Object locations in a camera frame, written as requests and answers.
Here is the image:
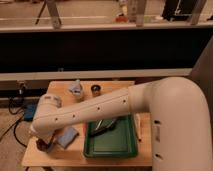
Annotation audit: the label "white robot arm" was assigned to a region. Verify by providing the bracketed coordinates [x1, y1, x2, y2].
[30, 77, 213, 171]

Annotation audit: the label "wooden table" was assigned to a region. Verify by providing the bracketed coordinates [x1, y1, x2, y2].
[22, 81, 152, 168]

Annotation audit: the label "black tongs in tray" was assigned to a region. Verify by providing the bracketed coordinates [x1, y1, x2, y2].
[90, 119, 117, 137]

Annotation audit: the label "blue box on floor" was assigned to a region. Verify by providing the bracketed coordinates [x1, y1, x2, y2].
[24, 104, 37, 121]

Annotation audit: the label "blue sponge cloth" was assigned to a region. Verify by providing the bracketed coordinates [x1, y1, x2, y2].
[57, 127, 79, 149]

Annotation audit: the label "green plastic tray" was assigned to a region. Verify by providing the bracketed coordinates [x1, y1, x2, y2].
[83, 115, 138, 158]

